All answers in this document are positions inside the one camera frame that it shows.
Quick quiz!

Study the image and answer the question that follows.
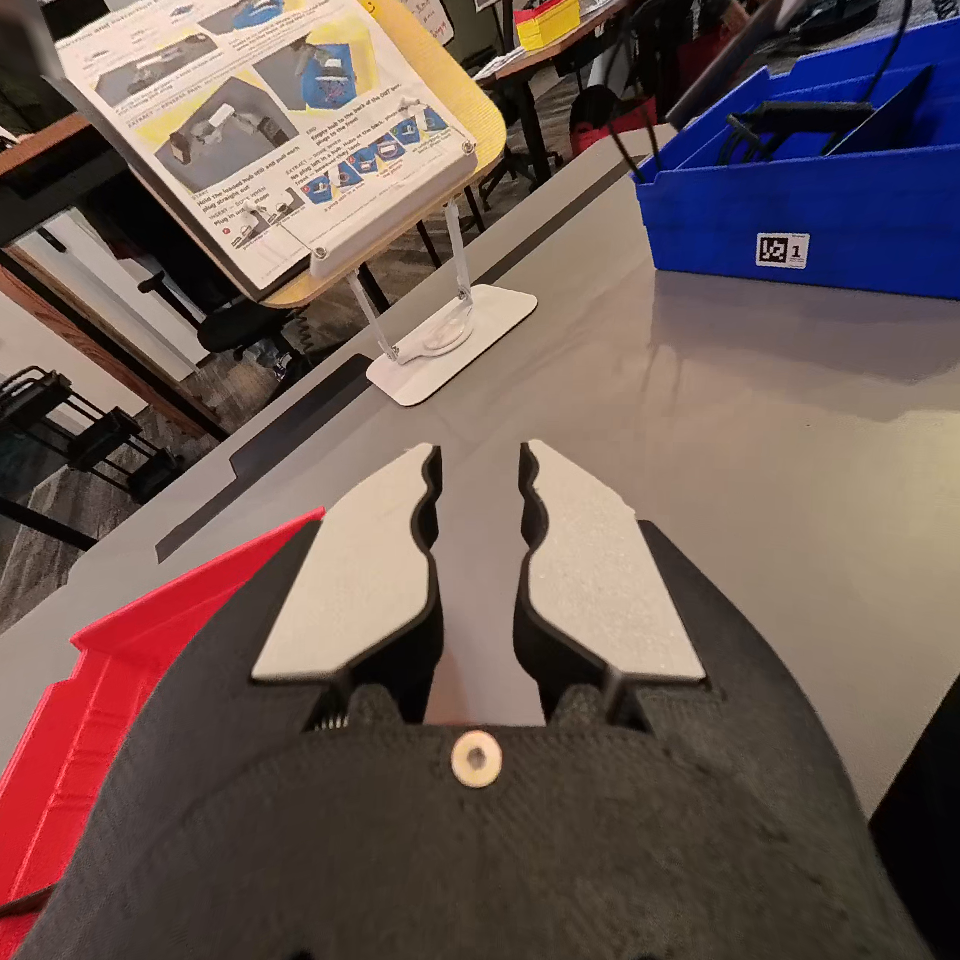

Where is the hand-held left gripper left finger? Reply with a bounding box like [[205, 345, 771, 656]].
[[251, 442, 445, 725]]

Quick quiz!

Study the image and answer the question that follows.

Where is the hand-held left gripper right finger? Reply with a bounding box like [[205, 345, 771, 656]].
[[514, 440, 708, 725]]

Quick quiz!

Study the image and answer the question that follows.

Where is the red plastic bin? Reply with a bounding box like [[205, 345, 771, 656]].
[[0, 506, 327, 960]]

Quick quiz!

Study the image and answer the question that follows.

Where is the blue plastic bin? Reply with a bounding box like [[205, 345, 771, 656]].
[[633, 15, 960, 301]]

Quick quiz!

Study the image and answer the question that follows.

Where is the dark grey usb hub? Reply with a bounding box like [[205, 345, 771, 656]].
[[752, 99, 877, 138]]

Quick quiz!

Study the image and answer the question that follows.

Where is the instruction sheet on stand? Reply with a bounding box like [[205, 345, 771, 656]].
[[45, 0, 540, 408]]

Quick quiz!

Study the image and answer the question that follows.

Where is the black swivel office chair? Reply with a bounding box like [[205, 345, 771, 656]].
[[196, 270, 309, 376]]

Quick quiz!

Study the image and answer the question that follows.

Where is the black rolling cart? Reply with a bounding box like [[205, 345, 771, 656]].
[[0, 366, 185, 505]]

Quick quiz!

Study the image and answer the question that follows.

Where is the red and black bag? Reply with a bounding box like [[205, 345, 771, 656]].
[[568, 84, 661, 157]]

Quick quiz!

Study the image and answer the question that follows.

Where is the printed instruction sheet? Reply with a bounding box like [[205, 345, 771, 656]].
[[56, 0, 480, 290]]

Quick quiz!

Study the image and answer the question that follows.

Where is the yellow box stack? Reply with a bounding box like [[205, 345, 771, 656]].
[[514, 0, 583, 52]]

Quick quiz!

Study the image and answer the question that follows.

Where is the brown wooden desk frame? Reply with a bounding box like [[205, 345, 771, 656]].
[[0, 112, 230, 444]]

